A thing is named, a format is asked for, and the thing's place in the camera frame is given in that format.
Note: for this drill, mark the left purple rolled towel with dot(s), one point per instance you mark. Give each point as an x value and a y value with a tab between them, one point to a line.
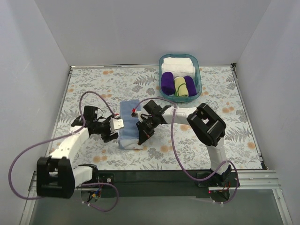
167	83

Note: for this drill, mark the purple rolled towel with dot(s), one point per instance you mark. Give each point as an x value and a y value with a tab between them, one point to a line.
190	85
167	83

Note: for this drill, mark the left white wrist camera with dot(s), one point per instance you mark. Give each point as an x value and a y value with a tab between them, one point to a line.
116	124

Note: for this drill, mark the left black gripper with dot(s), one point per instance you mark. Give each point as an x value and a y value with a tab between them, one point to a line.
108	132

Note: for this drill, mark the teal plastic basket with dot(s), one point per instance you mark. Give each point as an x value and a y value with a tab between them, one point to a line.
197	79

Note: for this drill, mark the green patterned towel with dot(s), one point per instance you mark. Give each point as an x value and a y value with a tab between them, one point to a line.
180	87

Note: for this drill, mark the white rolled towel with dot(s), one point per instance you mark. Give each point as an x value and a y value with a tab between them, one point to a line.
179	67

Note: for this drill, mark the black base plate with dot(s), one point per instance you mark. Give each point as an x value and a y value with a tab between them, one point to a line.
159	189

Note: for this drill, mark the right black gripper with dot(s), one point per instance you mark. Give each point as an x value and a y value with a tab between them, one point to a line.
144	128

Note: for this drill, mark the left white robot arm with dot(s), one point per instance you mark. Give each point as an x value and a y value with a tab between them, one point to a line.
56	177

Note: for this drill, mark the blue towel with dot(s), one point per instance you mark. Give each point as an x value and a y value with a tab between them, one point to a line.
129	135

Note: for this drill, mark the right purple rolled towel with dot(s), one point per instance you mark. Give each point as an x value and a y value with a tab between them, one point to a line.
190	85

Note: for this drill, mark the floral table mat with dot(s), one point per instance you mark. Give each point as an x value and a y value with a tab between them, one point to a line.
106	87

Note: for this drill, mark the aluminium frame rail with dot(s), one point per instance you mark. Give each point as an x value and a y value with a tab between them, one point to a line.
252	179

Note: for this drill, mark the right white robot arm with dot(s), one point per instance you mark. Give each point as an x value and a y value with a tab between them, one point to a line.
208	127

